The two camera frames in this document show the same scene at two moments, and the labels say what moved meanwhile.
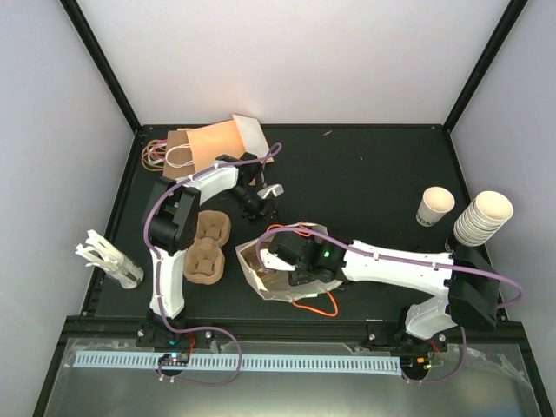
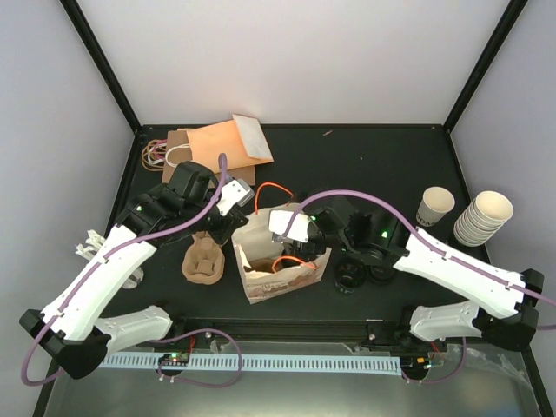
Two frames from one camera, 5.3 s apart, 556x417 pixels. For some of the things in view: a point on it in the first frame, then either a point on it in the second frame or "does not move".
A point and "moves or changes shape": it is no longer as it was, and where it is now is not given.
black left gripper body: x=254 y=209 -> x=220 y=234
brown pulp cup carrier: x=204 y=261 does not move
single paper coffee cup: x=436 y=203 does not move
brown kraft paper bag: x=179 y=161 does not move
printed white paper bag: x=273 y=284 moves or changes shape
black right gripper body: x=295 y=281 -> x=336 y=241
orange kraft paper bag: x=233 y=138 does not move
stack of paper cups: x=482 y=218 does not move
